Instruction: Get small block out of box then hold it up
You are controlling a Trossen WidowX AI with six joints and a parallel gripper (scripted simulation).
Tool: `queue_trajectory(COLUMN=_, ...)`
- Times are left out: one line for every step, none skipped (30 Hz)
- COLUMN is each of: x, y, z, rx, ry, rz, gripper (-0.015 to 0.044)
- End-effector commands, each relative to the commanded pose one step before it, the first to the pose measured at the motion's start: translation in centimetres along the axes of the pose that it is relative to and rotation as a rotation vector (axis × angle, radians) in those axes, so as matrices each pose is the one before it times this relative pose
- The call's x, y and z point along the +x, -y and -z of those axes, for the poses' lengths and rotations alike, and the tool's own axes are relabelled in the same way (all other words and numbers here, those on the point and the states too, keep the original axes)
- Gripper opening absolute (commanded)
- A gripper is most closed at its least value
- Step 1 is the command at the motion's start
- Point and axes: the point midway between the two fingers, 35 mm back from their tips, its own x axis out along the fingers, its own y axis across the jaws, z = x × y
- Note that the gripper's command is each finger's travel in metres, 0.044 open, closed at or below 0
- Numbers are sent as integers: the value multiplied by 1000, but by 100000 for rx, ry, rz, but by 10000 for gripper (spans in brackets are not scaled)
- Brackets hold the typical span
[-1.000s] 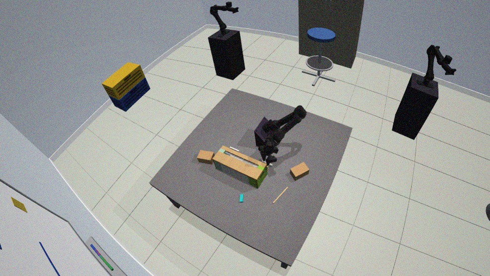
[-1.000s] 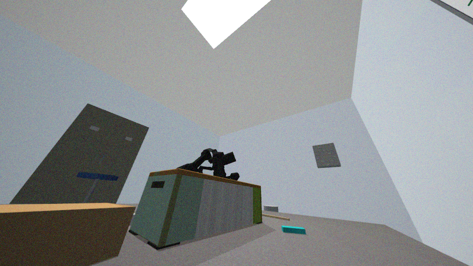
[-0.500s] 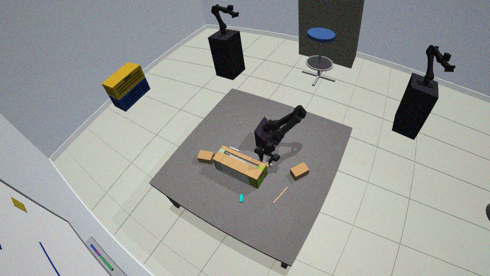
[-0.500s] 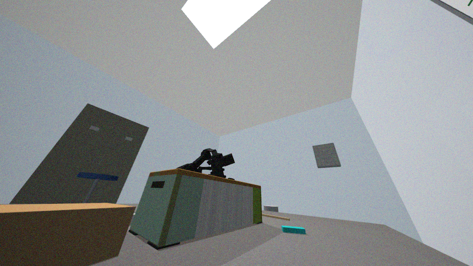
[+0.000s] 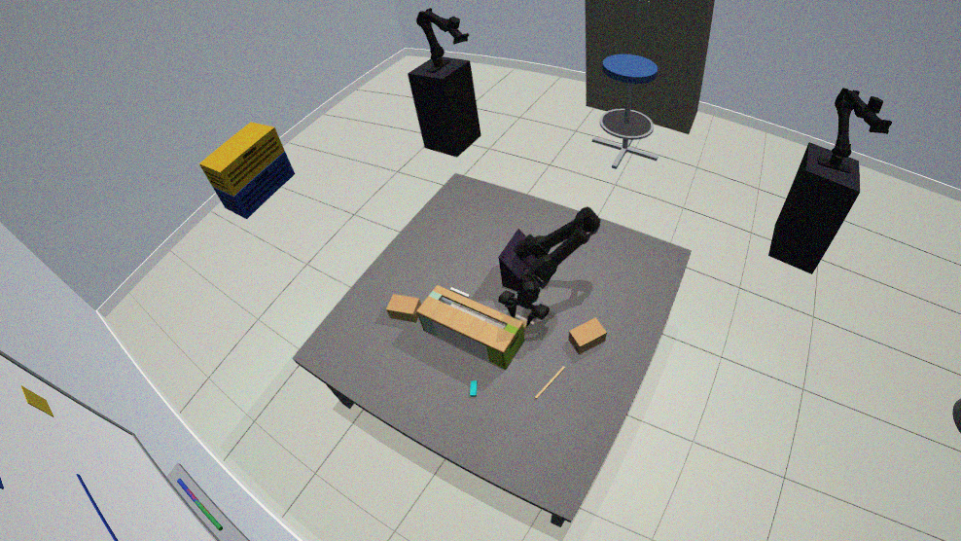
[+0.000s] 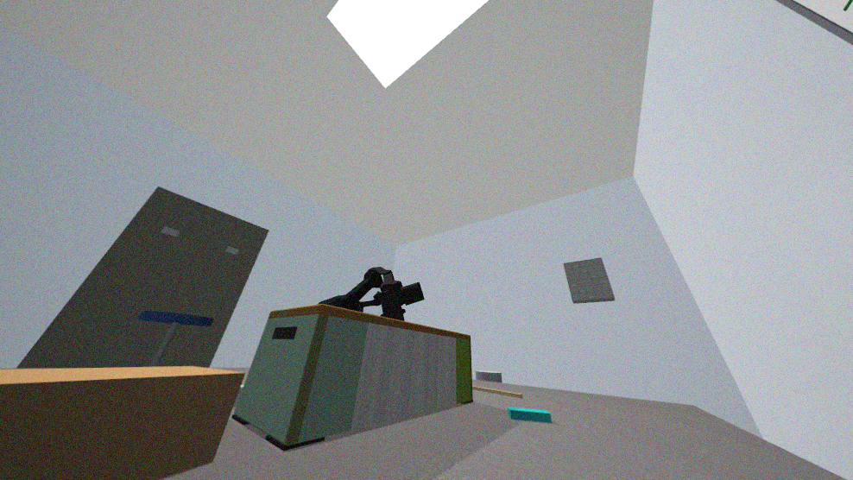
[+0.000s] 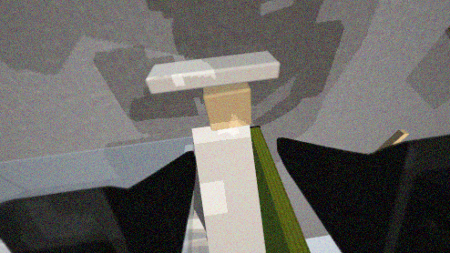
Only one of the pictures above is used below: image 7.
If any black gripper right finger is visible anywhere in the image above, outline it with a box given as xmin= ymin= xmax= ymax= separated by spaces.
xmin=277 ymin=135 xmax=450 ymax=253

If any tan cube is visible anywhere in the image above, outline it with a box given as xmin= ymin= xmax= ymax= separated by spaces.
xmin=203 ymin=82 xmax=251 ymax=131

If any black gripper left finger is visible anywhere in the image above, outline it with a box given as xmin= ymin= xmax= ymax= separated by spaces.
xmin=0 ymin=151 xmax=196 ymax=253

